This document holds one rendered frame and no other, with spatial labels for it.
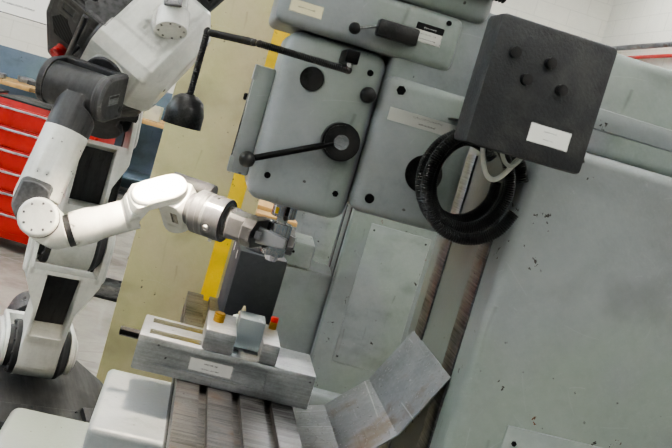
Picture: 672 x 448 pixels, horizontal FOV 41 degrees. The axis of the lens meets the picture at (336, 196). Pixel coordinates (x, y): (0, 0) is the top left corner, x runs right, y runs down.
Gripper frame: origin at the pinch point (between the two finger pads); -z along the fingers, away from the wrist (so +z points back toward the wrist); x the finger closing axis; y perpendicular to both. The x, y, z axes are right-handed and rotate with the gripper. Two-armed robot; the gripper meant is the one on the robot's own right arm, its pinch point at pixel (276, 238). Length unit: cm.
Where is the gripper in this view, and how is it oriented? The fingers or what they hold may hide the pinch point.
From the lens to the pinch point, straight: 178.1
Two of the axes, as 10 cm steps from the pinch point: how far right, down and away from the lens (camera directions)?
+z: -9.1, -3.1, 2.7
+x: 2.8, -0.1, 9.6
